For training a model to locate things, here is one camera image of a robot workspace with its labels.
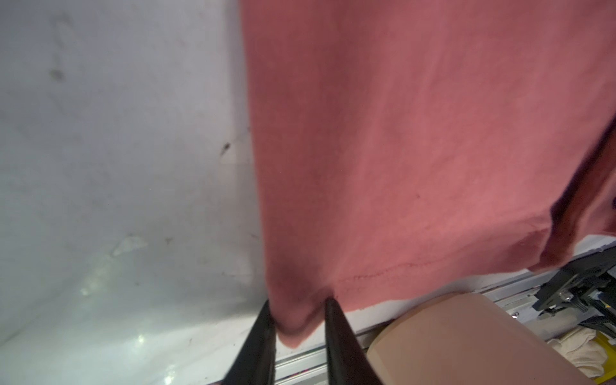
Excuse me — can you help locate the aluminium front rail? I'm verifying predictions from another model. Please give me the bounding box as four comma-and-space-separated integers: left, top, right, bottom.
273, 240, 616, 385

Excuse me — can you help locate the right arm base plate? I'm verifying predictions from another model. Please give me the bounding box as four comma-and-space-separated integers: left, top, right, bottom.
533, 243, 615, 339

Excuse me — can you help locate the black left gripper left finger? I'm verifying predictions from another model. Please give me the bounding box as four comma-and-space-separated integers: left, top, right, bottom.
221, 301, 277, 385

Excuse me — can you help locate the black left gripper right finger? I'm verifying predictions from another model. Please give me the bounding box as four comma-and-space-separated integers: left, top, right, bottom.
325, 297, 382, 385

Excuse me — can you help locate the green plant in pot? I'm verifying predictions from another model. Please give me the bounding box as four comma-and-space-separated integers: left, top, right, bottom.
368, 317, 592, 384

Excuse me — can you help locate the dark red tank top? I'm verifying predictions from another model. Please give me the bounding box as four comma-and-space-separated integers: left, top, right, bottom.
241, 1, 615, 347

